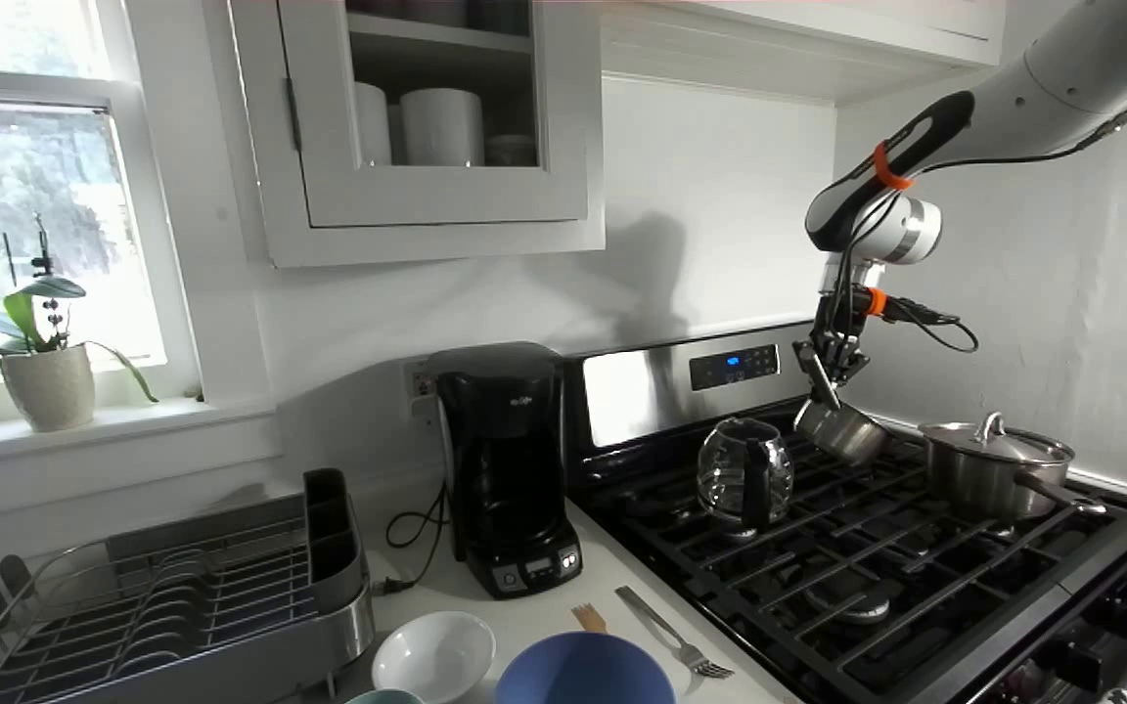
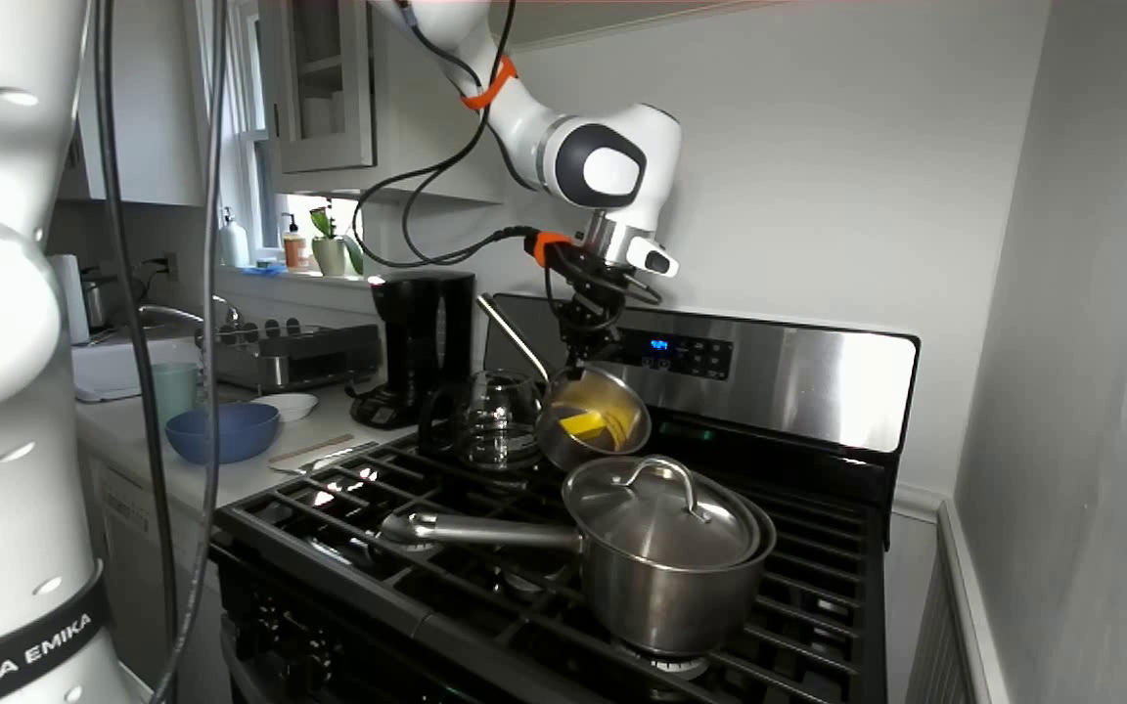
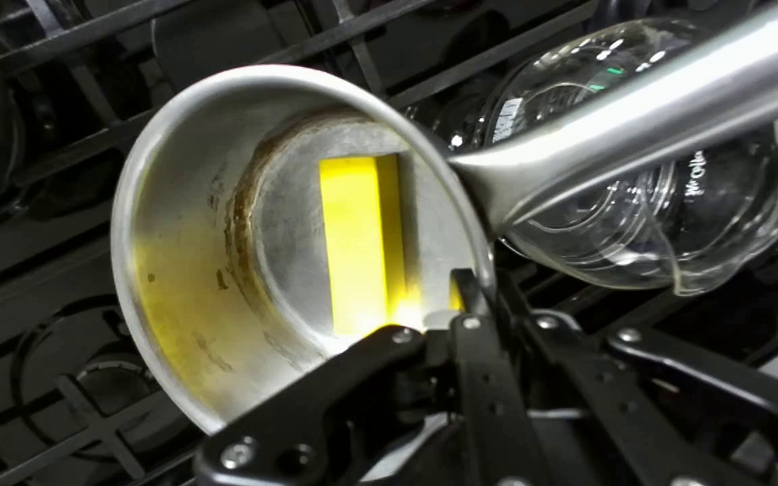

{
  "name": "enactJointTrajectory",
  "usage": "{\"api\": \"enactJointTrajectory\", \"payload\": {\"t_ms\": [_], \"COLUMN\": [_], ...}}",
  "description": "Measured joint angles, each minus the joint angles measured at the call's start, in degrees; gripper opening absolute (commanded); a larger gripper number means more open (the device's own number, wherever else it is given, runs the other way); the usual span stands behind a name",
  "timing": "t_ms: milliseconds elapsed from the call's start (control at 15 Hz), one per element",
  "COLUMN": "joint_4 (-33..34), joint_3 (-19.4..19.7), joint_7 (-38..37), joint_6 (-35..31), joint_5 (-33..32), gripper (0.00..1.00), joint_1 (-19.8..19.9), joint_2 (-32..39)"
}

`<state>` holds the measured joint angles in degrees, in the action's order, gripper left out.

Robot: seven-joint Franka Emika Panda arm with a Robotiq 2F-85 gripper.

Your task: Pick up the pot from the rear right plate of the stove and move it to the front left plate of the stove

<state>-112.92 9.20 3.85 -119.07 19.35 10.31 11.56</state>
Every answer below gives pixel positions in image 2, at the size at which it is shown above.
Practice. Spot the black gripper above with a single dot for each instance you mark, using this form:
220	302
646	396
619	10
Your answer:
594	302

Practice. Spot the small steel saucepan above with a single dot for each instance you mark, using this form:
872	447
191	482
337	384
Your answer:
567	444

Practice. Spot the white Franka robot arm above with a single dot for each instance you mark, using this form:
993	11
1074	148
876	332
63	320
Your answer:
1	324

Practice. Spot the steel pot lid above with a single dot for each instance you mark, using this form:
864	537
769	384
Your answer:
662	512

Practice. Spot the black gas stove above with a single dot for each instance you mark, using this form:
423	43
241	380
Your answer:
799	384

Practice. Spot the large steel pot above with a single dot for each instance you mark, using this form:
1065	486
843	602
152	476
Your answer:
668	606

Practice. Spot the yellow item in saucepan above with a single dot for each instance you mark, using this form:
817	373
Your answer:
597	427

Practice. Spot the glass coffee carafe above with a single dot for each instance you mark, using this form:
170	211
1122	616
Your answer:
498	423

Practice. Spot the black coffee maker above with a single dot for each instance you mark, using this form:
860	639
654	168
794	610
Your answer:
423	339

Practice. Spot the potted green plant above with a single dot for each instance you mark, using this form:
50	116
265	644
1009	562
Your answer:
335	250

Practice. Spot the metal dish rack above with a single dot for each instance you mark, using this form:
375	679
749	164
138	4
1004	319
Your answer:
291	353

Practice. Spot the small orange bottle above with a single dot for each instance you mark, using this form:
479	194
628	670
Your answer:
297	250

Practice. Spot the blue bowl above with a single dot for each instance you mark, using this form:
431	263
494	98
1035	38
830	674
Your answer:
235	433

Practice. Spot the clear plastic bottle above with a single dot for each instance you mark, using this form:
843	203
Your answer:
233	240

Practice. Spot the white framed window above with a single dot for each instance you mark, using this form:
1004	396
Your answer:
241	158

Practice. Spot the pale green cup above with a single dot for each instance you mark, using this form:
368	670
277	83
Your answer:
182	390

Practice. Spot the chrome sink faucet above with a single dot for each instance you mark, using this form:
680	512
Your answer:
179	315

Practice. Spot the white baseboard trim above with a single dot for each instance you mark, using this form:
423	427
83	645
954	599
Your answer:
968	599

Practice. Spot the white base cabinet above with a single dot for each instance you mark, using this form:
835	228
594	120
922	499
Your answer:
192	589

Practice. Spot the white sink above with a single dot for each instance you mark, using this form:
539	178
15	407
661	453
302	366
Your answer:
115	367

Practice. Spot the white paper towel roll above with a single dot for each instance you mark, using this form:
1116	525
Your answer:
72	307

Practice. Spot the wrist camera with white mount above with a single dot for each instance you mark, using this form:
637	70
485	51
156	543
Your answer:
644	255

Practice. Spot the glass door wall cabinet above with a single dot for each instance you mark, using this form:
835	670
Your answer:
332	92

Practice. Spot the plain white wall cabinet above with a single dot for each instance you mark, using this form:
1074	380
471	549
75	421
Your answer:
156	120

